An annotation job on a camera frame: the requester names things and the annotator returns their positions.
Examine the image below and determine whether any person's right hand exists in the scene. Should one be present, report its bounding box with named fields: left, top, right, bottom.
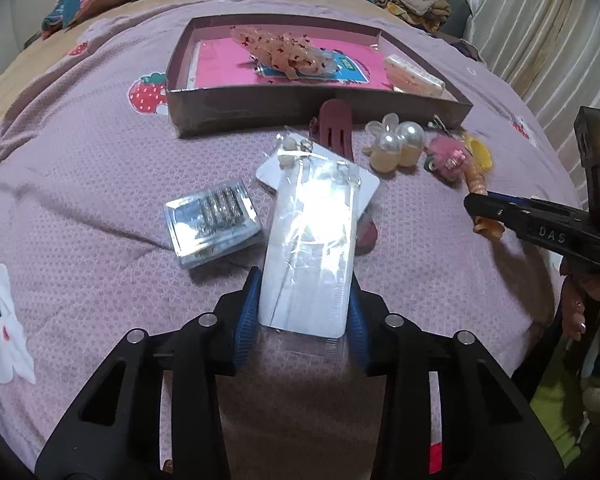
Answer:
left=559, top=259, right=600, bottom=342

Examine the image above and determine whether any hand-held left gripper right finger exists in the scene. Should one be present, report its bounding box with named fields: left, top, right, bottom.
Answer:
left=347, top=280, right=566, bottom=480

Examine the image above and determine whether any beige pearl hair clip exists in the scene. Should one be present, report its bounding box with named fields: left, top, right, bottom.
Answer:
left=363, top=113, right=403, bottom=173
left=396, top=121, right=427, bottom=168

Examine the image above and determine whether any dark red hair claw clip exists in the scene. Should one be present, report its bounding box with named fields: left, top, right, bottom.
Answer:
left=307, top=100, right=379, bottom=256

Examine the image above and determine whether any clear hair clip case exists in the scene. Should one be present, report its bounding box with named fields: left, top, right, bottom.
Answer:
left=164, top=180, right=263, bottom=271

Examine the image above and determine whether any white earring card packet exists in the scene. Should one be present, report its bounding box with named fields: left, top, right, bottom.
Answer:
left=255, top=131, right=381, bottom=358

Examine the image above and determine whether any brown shallow box pink lining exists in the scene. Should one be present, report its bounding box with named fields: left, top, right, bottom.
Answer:
left=165, top=16, right=474, bottom=139

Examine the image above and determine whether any yellow hoop earrings packet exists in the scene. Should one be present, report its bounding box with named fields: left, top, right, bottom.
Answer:
left=461, top=132, right=506, bottom=241

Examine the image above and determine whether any sequined beige hair net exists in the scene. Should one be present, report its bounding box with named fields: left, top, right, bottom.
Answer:
left=230, top=26, right=338, bottom=82

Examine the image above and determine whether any white curtain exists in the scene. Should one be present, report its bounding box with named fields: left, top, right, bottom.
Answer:
left=462, top=0, right=600, bottom=136

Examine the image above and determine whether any person's right forearm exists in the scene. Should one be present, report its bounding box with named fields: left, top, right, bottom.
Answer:
left=529, top=335, right=600, bottom=480

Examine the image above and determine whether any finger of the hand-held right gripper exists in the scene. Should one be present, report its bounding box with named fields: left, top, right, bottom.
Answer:
left=487, top=191, right=589, bottom=222
left=463, top=193, right=600, bottom=262

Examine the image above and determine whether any purple strawberry print blanket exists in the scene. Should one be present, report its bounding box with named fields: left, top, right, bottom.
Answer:
left=0, top=7, right=588, bottom=480

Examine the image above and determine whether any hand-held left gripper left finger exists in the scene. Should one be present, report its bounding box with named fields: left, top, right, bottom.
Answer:
left=34, top=266, right=263, bottom=480

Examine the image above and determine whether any white hairpin card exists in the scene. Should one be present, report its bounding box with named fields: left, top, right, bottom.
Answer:
left=383, top=54, right=447, bottom=97

